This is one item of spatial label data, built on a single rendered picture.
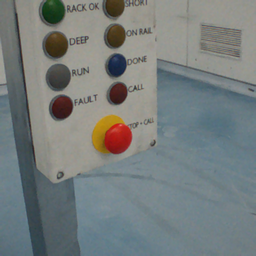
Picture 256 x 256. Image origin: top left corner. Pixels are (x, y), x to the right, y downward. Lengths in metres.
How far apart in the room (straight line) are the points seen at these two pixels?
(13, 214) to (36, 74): 1.60
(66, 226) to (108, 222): 1.26
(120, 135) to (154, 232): 1.33
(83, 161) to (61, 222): 0.14
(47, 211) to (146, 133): 0.18
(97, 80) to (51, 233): 0.25
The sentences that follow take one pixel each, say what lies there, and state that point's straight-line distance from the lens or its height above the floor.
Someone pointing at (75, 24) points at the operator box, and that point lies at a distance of 0.45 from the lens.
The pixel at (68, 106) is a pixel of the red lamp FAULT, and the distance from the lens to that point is 0.45.
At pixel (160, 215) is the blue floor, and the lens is 1.90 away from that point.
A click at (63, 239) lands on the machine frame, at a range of 0.62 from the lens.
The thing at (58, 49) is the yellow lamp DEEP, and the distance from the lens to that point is 0.43.
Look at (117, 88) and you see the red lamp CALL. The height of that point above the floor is 0.95.
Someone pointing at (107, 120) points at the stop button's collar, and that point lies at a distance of 0.49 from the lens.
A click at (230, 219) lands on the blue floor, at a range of 1.90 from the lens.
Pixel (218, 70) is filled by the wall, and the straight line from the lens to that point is 4.03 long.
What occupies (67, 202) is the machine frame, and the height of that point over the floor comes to 0.77.
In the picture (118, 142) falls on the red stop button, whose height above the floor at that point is 0.89.
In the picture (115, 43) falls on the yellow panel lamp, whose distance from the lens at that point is 0.47.
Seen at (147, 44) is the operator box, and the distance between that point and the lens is 0.51.
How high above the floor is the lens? 1.08
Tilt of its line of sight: 22 degrees down
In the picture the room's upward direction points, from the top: 2 degrees counter-clockwise
